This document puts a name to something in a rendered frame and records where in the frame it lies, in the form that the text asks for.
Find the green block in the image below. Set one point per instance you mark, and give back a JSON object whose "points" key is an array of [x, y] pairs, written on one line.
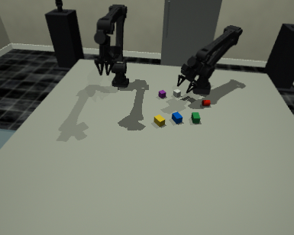
{"points": [[195, 117]]}

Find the yellow block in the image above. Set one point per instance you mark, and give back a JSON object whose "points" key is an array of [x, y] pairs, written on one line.
{"points": [[159, 120]]}

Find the red cylinder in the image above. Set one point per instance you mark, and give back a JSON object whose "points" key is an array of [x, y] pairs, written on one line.
{"points": [[205, 102]]}

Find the blue block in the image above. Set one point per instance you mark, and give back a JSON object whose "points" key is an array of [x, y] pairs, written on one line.
{"points": [[177, 117]]}

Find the purple cube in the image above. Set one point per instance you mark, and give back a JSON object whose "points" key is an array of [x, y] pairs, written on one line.
{"points": [[162, 94]]}

